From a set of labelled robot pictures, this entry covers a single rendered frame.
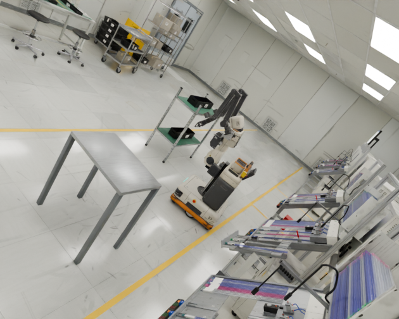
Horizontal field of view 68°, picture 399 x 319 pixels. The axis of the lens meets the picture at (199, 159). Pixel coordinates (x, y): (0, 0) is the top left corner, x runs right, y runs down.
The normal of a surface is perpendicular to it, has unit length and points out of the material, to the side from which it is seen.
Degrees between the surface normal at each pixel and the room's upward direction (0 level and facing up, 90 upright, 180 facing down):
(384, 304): 90
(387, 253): 90
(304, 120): 90
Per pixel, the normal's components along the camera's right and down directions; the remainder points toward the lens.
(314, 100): -0.46, 0.09
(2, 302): 0.54, -0.76
